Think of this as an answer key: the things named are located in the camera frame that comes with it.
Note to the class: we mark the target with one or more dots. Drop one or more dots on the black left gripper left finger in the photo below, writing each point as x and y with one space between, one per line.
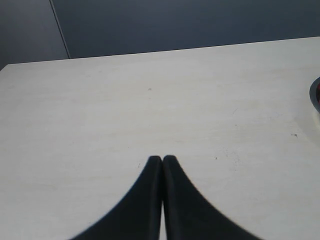
137 216

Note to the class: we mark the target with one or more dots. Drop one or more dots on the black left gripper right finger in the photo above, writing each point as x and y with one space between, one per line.
188 215

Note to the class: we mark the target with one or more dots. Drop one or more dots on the steel bowl of candies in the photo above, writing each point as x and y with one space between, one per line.
314 94

